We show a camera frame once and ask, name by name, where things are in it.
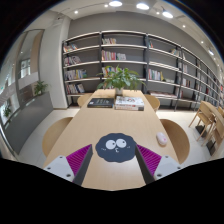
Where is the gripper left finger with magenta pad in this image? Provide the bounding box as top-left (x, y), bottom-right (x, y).
top-left (44, 145), bottom-right (93, 186)

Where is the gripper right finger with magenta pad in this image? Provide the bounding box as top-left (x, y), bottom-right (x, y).
top-left (135, 145), bottom-right (181, 184)

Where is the dark cartoon face mouse pad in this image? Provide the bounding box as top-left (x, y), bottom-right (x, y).
top-left (95, 133), bottom-right (136, 163)

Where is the wooden chair near right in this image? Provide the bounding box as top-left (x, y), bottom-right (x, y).
top-left (161, 119), bottom-right (190, 164)

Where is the wooden chair near left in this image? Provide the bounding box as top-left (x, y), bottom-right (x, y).
top-left (42, 117), bottom-right (72, 156)

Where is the wooden chair far right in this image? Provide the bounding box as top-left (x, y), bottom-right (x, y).
top-left (144, 94), bottom-right (160, 112)

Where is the white illustrated book stack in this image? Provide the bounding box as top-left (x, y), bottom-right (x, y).
top-left (115, 96), bottom-right (144, 111)

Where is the grey low cabinet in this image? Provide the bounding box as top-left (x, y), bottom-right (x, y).
top-left (5, 92), bottom-right (53, 154)

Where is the black book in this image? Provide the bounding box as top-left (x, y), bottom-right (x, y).
top-left (87, 98), bottom-right (114, 108)

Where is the wooden chair far left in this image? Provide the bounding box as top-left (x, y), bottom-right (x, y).
top-left (77, 93), bottom-right (92, 107)

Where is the wooden side chair right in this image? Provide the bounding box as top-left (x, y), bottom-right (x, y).
top-left (195, 101), bottom-right (215, 139)

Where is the potted plant on cabinet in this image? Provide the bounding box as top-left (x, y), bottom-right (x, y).
top-left (34, 81), bottom-right (48, 96)

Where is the green potted plant on table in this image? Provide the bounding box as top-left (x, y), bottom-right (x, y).
top-left (97, 66), bottom-right (145, 96)

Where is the large grey bookshelf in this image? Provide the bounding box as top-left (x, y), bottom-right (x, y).
top-left (62, 30), bottom-right (224, 110)

